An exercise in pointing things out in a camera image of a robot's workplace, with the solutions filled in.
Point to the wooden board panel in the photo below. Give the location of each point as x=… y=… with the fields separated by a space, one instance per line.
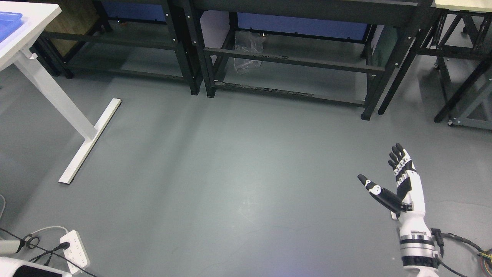
x=76 y=17

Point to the black right metal shelf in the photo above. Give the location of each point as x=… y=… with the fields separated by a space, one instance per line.
x=337 y=51

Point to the black rack far right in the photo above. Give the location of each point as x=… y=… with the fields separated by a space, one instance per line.
x=458 y=34

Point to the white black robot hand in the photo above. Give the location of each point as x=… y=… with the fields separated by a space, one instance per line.
x=408 y=203

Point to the white charging station device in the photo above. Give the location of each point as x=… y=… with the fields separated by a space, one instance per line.
x=10 y=267

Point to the clear plastic bag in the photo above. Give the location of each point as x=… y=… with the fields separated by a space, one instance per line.
x=249 y=43

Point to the white standing desk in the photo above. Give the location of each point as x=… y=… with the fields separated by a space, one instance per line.
x=15 y=49

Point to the blue plastic tray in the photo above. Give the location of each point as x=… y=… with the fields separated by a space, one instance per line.
x=9 y=23

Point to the black metal shelf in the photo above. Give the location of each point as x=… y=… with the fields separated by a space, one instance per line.
x=337 y=51
x=132 y=38

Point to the black left metal shelf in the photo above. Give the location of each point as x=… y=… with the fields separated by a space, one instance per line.
x=132 y=38

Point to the white robot forearm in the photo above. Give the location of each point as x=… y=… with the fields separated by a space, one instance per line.
x=418 y=251

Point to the white power strip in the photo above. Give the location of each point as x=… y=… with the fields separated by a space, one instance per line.
x=75 y=253

